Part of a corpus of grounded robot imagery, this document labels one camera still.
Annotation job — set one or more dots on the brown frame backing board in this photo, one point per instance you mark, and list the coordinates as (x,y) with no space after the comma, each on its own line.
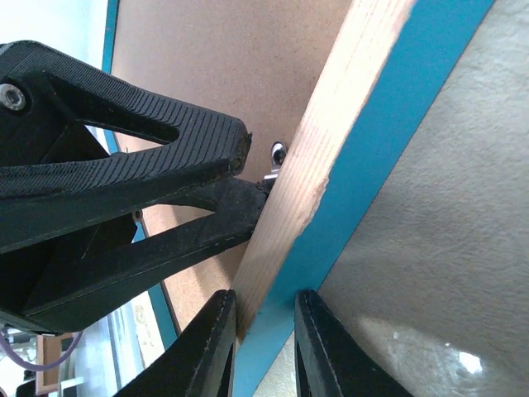
(255,60)

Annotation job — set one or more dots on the blue wooden picture frame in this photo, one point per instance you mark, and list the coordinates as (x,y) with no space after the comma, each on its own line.
(387,65)

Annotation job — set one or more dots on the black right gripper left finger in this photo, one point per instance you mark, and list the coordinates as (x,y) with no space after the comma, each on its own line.
(201,361)

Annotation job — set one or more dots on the metal frame clip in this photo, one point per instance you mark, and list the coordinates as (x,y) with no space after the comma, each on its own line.
(278,154)

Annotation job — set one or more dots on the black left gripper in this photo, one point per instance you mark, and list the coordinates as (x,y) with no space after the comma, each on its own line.
(86,150)

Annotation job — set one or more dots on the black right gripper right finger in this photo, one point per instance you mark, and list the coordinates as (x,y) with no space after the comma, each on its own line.
(328,360)

